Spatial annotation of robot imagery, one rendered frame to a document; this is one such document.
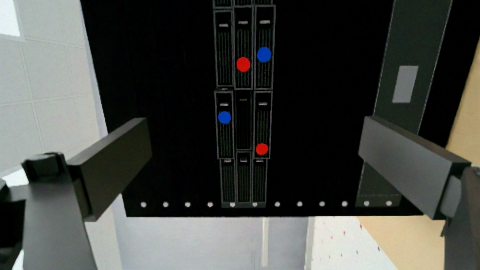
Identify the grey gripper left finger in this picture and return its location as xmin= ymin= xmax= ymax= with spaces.
xmin=0 ymin=118 xmax=152 ymax=270

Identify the tan wooden board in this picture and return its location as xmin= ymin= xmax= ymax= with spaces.
xmin=356 ymin=38 xmax=480 ymax=270

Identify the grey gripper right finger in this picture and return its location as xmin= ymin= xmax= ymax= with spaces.
xmin=358 ymin=116 xmax=480 ymax=270

